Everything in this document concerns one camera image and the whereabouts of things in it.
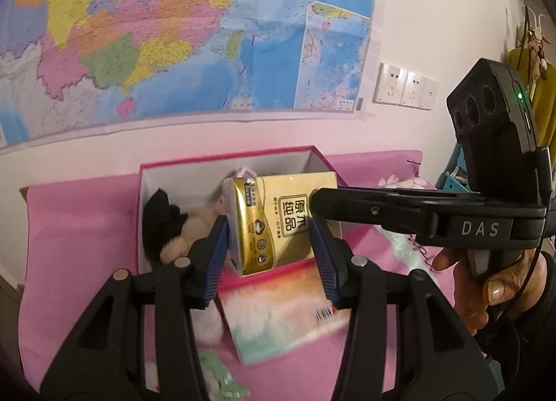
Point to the white wall socket panel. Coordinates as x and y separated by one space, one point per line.
405 88

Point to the beige bunny plush toy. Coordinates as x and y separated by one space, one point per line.
197 226

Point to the colourful wall map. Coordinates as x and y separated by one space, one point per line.
80 67

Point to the white red medical tape bag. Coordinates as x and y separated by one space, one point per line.
219 382

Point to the pink cardboard box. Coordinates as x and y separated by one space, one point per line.
196 182

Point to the yellow hanging garment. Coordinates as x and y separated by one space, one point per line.
537 71

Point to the black cloth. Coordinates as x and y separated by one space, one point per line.
161 222

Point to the teal perforated plastic basket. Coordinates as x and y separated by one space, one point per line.
454 178

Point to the white pump lotion bottle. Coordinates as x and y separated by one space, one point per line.
208 327

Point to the pink floral pocket tissues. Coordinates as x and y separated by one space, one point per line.
245 172

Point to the yellow tissue pack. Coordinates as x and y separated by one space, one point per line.
269 218

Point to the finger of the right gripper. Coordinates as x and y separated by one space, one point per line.
404 211

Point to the person's right hand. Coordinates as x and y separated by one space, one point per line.
472 300

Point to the pink floral tablecloth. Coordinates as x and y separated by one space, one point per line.
81 232

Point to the pastel tissue pack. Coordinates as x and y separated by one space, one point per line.
279 311

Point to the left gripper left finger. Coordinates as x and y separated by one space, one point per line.
102 357

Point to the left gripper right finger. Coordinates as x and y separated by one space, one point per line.
404 342

